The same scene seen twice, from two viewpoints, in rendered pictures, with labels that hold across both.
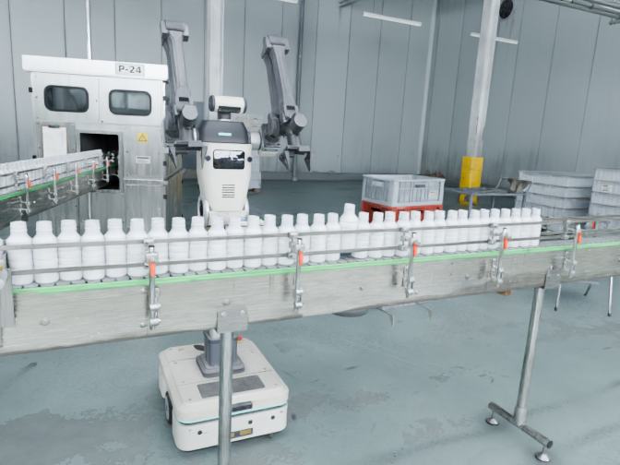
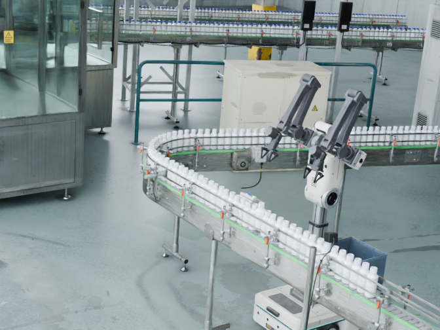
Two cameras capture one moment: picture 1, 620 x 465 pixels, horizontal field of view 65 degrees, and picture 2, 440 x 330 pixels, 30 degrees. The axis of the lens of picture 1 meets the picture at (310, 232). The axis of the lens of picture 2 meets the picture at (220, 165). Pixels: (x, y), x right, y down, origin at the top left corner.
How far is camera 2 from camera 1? 5.00 m
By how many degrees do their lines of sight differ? 76
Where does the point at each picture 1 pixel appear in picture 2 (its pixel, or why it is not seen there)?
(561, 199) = not seen: outside the picture
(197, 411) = (258, 299)
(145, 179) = not seen: outside the picture
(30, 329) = (164, 199)
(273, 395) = (290, 319)
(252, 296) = (215, 226)
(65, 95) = not seen: outside the picture
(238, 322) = (209, 234)
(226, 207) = (312, 191)
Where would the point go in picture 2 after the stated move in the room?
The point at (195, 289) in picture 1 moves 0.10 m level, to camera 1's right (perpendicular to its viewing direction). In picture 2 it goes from (200, 210) to (202, 216)
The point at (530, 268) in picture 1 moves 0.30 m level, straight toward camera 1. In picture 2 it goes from (354, 310) to (299, 298)
